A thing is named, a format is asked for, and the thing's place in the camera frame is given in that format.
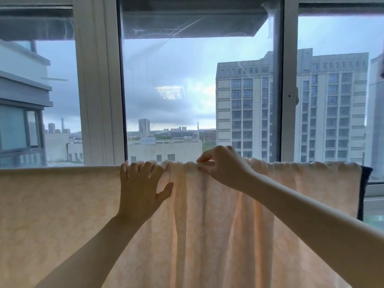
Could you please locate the person's right hand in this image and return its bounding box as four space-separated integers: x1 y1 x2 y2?
196 145 259 193

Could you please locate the person's left hand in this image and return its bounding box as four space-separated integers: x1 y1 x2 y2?
118 160 174 225

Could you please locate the pale peach patterned cloth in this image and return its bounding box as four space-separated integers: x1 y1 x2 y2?
0 158 363 288

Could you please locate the person's right forearm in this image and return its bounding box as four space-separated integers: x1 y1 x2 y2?
244 173 384 288

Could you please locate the person's left forearm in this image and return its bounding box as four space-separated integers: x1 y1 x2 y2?
35 213 145 288

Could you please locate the low white building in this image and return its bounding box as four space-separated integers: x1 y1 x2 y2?
127 137 203 163

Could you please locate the tall beige apartment building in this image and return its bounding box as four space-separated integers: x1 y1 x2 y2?
216 48 369 165

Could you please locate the dark-edged sliding window sash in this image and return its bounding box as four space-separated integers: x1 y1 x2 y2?
117 0 285 163

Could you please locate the grey neighbouring building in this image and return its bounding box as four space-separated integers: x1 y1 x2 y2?
0 39 54 168

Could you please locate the grey concrete overhang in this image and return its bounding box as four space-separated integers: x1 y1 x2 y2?
120 0 269 39

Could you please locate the dark blue cloth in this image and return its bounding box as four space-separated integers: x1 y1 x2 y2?
356 166 373 222

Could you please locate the white window frame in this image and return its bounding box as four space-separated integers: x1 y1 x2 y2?
0 0 384 221

